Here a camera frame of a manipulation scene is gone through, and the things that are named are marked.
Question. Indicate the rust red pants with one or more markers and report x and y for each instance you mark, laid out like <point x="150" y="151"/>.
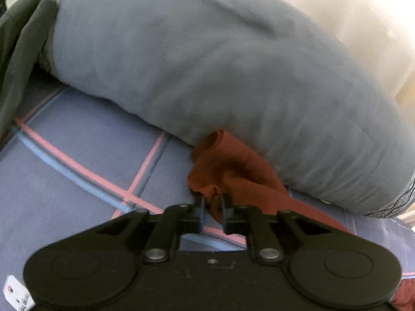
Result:
<point x="233" y="175"/>

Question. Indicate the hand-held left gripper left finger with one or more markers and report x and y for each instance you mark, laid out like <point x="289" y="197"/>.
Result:
<point x="201" y="210"/>

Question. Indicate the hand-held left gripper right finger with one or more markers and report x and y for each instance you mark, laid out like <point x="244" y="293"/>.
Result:
<point x="224" y="213"/>

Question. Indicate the blue plaid bed sheet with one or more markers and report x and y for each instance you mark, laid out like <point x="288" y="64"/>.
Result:
<point x="81" y="142"/>

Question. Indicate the grey-blue bolster pillow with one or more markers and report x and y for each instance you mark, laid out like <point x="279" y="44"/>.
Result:
<point x="194" y="71"/>

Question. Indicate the dark grey-green garment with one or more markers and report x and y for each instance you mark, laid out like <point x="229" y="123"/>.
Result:
<point x="19" y="55"/>

